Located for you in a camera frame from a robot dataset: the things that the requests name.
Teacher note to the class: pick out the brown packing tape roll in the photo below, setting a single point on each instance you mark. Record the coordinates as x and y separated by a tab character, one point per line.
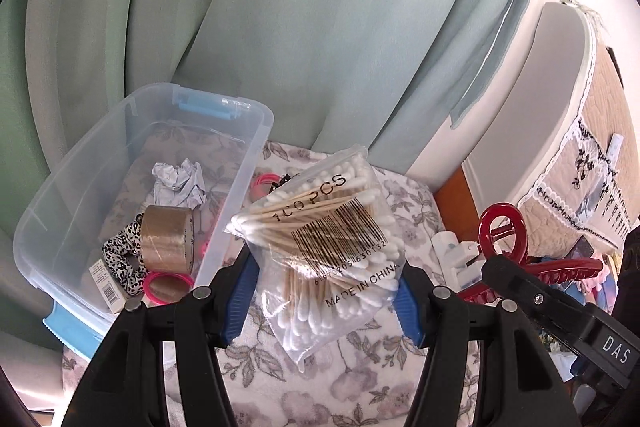
165	237

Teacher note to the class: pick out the red hair claw clip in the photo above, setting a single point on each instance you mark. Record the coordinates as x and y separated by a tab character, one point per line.
565	269

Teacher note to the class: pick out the brown wooden furniture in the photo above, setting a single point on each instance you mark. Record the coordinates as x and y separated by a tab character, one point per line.
455	202

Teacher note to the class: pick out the clear plastic storage container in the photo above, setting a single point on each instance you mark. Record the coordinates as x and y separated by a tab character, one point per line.
65	187

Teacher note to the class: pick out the smartphone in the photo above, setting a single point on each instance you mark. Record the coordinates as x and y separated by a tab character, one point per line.
582	249

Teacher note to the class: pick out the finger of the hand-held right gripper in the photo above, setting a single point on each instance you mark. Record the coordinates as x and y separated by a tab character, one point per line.
530	292

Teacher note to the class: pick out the pink round mirror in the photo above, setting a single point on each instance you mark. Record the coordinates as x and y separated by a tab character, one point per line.
167	288

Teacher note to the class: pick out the white power strip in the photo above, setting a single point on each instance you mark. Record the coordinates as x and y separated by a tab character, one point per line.
445	247

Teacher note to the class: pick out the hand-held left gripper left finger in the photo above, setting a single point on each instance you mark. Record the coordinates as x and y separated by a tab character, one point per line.
150	357

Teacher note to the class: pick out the beige quilted lace cover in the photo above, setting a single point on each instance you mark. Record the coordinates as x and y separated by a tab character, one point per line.
600	132

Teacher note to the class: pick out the cotton swab bag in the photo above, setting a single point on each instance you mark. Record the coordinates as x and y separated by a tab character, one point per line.
325	232

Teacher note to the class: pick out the white appliance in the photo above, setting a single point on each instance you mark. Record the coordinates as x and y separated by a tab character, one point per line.
530	107

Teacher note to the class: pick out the black white leopard scrunchie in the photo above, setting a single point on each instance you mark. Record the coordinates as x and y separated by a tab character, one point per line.
122	257

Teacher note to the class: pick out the black flower hair clip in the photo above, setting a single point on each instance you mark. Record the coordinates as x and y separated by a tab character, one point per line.
281	183

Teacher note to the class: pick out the small barcode cardboard box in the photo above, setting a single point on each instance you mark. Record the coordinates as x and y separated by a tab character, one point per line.
107	287

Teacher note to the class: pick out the pale green curtain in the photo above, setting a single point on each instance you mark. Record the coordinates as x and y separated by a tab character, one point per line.
300	32

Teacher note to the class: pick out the white paper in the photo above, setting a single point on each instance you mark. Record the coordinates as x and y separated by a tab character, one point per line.
177	184

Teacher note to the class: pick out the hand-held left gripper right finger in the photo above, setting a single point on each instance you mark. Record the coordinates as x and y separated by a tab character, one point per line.
480	357

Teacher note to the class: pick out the floral fleece blanket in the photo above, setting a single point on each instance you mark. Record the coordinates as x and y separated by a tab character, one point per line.
310	397

